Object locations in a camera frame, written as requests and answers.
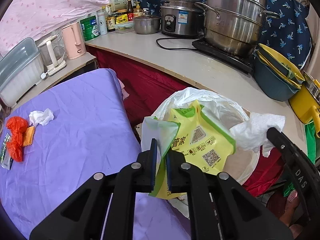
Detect white paper towel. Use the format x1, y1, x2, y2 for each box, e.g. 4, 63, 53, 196
230, 113, 286, 158

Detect yellow green snack bag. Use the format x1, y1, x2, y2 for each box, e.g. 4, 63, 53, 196
141, 100, 236, 199

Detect small orange foam piece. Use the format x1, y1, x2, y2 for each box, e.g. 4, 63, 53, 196
22, 126, 35, 147

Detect small green white carton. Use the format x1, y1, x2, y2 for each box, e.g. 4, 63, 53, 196
0, 133, 13, 171

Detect white tissue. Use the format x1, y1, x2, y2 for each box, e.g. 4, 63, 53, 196
29, 108, 54, 127

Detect red plastic bag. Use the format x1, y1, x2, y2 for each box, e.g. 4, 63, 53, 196
6, 116, 29, 162

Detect white lined trash bin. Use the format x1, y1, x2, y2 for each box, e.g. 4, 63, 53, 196
141, 87, 260, 185

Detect green plastic bag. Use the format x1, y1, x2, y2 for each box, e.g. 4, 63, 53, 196
304, 121, 319, 164

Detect yellow enamel pot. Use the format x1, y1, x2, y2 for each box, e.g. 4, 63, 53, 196
289, 72, 319, 138

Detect stacked teal yellow bowls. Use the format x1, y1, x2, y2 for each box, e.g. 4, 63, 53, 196
253, 43, 305, 102

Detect purple tablecloth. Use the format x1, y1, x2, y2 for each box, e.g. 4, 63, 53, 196
0, 68, 192, 240

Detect black induction cooktop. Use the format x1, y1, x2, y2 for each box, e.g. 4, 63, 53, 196
192, 38, 253, 75

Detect red cabinet curtain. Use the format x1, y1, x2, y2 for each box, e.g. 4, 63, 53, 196
86, 45, 284, 197

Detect large steel steamer pot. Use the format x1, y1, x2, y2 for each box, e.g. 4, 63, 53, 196
195, 0, 280, 57

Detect steel rice cooker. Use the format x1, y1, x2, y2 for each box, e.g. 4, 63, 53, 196
160, 0, 204, 38

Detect white glass kettle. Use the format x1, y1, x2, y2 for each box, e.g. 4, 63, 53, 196
37, 35, 67, 76

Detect lidded white dish rack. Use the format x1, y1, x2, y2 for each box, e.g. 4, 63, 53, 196
1, 37, 44, 108

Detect pink electric kettle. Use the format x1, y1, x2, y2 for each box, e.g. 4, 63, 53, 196
61, 22, 86, 60

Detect small steel pot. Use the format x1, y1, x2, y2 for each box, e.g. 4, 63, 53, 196
133, 15, 161, 35

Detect white bottle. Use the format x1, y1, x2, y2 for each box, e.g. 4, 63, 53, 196
97, 7, 107, 35

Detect green canister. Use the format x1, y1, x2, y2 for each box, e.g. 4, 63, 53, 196
80, 16, 100, 41

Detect dark soy sauce bottle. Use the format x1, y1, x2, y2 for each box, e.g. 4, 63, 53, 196
106, 4, 116, 32

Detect white box on counter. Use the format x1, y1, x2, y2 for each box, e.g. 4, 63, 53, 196
109, 0, 128, 11

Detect pink dotted curtain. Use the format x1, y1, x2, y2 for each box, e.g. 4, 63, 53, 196
1, 0, 109, 56

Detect blue patterned wall cloth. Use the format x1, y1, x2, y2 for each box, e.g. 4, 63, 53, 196
138, 0, 312, 69

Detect black power cable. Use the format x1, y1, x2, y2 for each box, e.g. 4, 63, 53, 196
155, 37, 197, 51

